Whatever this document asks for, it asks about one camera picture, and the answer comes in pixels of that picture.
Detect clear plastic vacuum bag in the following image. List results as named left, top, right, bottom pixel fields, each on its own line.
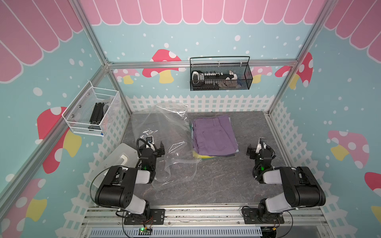
left=132, top=102, right=200, bottom=190

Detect yellow green garment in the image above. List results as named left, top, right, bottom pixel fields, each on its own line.
left=192, top=150, right=215, bottom=160

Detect purple garment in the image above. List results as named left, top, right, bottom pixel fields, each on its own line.
left=192, top=115, right=239, bottom=157

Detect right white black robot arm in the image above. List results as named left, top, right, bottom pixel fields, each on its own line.
left=242, top=137, right=326, bottom=225

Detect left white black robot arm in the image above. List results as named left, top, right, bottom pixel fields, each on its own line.
left=89, top=136, right=165, bottom=226

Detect translucent plastic storage box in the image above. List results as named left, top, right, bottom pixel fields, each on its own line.
left=88, top=143, right=139, bottom=182

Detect black part in white basket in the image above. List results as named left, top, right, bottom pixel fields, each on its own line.
left=88, top=103, right=105, bottom=131

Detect small green circuit board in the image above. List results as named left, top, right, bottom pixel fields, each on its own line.
left=138, top=227, right=153, bottom=236

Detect white black items in basket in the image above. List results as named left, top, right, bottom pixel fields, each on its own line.
left=190, top=70, right=240, bottom=90

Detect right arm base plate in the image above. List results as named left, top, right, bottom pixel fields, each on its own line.
left=241, top=206, right=284, bottom=226

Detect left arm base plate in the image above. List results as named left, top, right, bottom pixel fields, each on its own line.
left=123, top=209, right=166, bottom=226

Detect white wire mesh basket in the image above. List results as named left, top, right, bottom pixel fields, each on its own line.
left=62, top=81, right=122, bottom=136

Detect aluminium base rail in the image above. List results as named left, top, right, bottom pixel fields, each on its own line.
left=77, top=204, right=334, bottom=238

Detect black wire mesh basket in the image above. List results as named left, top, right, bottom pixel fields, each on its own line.
left=189, top=56, right=253, bottom=91

